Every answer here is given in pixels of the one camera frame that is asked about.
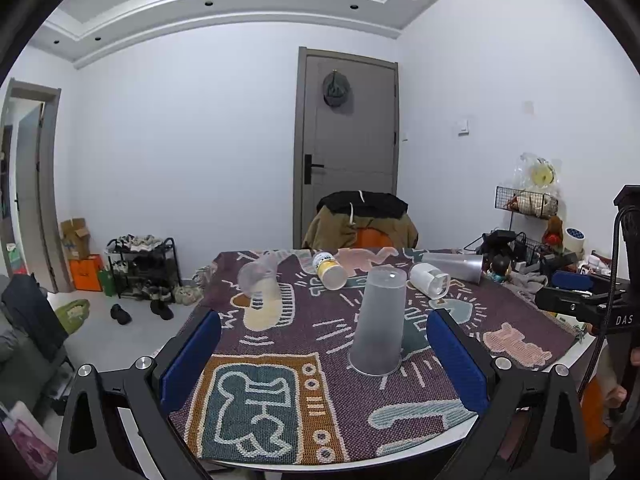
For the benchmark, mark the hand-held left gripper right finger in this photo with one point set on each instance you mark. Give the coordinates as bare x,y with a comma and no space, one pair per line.
457,360

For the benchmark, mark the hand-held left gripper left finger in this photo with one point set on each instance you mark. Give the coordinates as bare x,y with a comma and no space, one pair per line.
190,357

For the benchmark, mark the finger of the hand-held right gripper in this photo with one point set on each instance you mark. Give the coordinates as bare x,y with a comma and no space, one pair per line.
565,305
575,280

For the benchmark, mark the tall frosted plastic cup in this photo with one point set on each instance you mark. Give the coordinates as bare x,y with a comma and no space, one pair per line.
376,320

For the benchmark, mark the white cup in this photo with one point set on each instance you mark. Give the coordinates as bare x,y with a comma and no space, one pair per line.
429,280

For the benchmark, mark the long frosted plastic cup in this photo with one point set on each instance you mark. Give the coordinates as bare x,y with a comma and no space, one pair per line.
457,265

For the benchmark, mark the clear plastic cup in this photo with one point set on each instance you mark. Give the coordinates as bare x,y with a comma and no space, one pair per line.
260,282

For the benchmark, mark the person's right hand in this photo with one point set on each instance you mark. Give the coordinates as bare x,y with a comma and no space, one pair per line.
616,396

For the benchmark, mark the grey cloth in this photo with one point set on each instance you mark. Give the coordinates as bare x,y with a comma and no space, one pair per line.
530,280

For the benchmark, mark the red brown plush toy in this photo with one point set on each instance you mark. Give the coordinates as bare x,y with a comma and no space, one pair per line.
553,232

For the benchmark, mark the black shoe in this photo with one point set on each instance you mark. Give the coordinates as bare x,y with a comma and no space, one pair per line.
121,314
161,310

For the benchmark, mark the beige shoes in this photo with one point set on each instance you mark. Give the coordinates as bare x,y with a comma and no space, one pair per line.
187,295

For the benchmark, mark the small toy figure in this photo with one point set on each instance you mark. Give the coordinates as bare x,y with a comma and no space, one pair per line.
498,267

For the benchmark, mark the black shoe rack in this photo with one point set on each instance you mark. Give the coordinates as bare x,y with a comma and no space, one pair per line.
142,270

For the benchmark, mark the orange stool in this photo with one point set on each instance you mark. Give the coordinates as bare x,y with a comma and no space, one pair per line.
595,420

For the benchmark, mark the printed blanket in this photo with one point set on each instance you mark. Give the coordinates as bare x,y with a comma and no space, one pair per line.
300,350

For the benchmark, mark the clear plastic bag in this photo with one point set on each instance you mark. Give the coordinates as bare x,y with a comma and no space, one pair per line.
540,172

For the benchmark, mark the green slipper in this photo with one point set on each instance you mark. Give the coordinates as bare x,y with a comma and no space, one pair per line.
72,315

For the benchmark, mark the orange box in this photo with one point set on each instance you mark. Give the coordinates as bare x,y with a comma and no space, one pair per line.
86,272

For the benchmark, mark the orange chair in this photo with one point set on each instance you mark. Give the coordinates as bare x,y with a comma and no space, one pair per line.
371,238

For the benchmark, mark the yellow white bottle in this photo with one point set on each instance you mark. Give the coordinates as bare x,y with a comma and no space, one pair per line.
330,269

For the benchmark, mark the dark sofa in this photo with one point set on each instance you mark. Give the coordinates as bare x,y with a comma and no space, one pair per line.
25,340

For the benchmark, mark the cardboard box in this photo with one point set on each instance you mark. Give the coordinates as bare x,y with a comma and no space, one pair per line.
75,237

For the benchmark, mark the black garment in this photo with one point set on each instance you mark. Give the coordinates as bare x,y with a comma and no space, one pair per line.
370,202

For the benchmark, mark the brown jacket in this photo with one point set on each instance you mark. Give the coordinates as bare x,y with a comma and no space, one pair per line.
330,230

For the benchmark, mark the pink bag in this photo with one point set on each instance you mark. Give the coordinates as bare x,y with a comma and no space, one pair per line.
27,445

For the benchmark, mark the open side door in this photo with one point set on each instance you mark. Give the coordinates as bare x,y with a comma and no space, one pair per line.
35,185

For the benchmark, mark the grey door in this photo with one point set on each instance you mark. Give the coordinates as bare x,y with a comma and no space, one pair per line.
350,150

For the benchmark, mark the grey hat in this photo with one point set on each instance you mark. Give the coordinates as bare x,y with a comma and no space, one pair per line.
337,89

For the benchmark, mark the white light switch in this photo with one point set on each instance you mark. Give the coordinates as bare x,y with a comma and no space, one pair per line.
463,127

